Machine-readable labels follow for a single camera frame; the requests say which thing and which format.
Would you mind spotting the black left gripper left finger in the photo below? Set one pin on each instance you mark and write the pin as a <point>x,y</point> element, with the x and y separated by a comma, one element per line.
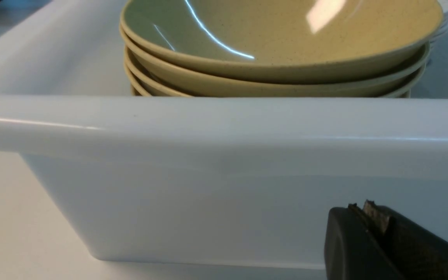
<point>351,252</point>

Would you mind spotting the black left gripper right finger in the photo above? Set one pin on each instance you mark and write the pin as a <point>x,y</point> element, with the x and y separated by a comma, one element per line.
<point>415,252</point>

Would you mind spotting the stacked yellow bowl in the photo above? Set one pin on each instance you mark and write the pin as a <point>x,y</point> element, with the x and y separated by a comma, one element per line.
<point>137,89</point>
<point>283,41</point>
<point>157,87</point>
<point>184,78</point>

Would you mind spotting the top stacked yellow bowl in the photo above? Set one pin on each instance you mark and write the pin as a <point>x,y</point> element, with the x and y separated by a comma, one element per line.
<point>283,41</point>

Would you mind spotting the large white plastic tub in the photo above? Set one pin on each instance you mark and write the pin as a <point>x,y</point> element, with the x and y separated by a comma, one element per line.
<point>244,182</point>

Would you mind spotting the white sauce dish stack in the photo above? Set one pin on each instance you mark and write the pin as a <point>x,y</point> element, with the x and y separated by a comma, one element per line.
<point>443,28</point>

